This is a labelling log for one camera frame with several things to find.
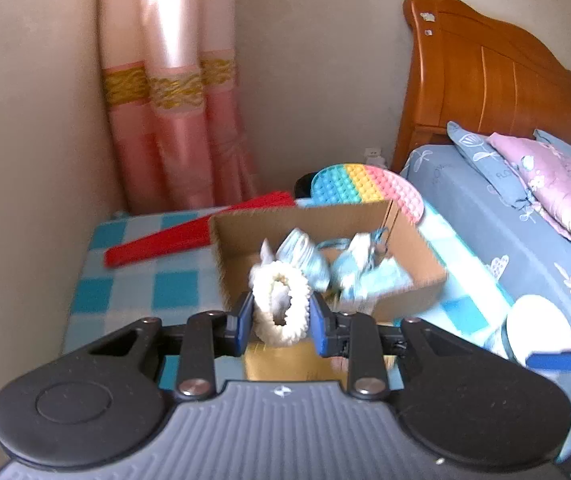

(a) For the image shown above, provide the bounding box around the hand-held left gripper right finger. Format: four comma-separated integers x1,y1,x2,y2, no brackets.
309,291,449,402

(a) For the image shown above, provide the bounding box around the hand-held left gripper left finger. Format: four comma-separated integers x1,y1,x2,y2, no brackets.
86,291,257,402

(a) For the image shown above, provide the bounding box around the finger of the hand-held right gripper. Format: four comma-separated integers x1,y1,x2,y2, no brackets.
524,324,571,392

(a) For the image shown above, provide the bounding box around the white scrunchie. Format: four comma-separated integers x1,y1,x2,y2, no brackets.
249,259,314,347

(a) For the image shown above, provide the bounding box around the floral sachet with blue tassel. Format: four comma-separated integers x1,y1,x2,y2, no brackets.
315,230,413,313

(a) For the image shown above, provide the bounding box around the blue face mask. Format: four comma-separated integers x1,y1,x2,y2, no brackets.
276,229,332,292

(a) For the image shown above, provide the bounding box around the brown cardboard box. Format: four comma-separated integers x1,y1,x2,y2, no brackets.
208,199,449,324

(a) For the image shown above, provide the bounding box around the clear jar with white lid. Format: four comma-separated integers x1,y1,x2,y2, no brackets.
484,294,571,367

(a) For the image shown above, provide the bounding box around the red folding fan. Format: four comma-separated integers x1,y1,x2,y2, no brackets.
104,190,297,269

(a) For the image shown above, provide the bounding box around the black round object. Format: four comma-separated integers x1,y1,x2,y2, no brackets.
293,172,322,200

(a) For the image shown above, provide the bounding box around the rainbow pop bubble toy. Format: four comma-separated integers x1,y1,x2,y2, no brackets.
310,162,424,227

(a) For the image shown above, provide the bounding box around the pink print pillow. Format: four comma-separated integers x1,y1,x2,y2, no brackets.
487,132,571,278

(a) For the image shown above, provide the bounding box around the pink patterned curtain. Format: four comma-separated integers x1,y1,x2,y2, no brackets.
96,0,262,213

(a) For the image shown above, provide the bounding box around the wooden bed headboard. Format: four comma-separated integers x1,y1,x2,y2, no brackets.
390,0,571,177

